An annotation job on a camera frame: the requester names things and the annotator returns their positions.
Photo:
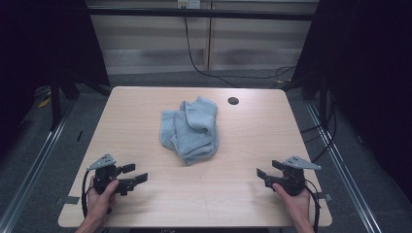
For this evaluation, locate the person's right hand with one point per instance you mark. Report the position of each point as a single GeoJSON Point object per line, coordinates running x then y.
{"type": "Point", "coordinates": [294, 204]}

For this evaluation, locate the yellow item on floor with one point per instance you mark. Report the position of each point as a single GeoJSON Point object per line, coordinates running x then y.
{"type": "Point", "coordinates": [44, 103]}

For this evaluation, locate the metal floor rail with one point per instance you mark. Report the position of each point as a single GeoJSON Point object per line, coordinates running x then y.
{"type": "Point", "coordinates": [346, 181]}
{"type": "Point", "coordinates": [29, 174]}

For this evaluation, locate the person's left hand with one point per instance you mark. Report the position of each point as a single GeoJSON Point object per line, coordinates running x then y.
{"type": "Point", "coordinates": [98, 202]}

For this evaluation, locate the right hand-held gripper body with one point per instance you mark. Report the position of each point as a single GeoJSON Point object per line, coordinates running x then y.
{"type": "Point", "coordinates": [291, 179]}

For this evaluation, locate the black horizontal bar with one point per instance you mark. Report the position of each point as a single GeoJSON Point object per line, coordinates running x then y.
{"type": "Point", "coordinates": [194, 13]}

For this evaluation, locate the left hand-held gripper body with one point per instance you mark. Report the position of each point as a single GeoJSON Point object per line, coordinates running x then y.
{"type": "Point", "coordinates": [105, 174]}

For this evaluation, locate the light blue towel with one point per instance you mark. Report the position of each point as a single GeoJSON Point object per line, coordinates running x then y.
{"type": "Point", "coordinates": [191, 132]}

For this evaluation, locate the black stand leg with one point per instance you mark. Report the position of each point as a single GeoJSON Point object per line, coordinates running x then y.
{"type": "Point", "coordinates": [55, 103]}
{"type": "Point", "coordinates": [323, 103]}

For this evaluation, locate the grey tape strip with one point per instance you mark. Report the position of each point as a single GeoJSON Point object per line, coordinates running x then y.
{"type": "Point", "coordinates": [324, 196]}
{"type": "Point", "coordinates": [69, 200]}

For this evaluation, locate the round black table grommet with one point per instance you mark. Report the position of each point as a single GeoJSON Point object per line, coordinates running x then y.
{"type": "Point", "coordinates": [233, 101]}

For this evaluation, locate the small black tape piece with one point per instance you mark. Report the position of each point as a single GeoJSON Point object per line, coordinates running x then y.
{"type": "Point", "coordinates": [79, 136]}

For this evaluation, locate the white wall outlet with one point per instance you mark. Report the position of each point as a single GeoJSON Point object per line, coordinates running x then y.
{"type": "Point", "coordinates": [189, 4]}

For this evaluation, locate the dark curtain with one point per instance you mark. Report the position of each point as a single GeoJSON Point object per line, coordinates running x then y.
{"type": "Point", "coordinates": [39, 48]}
{"type": "Point", "coordinates": [372, 81]}

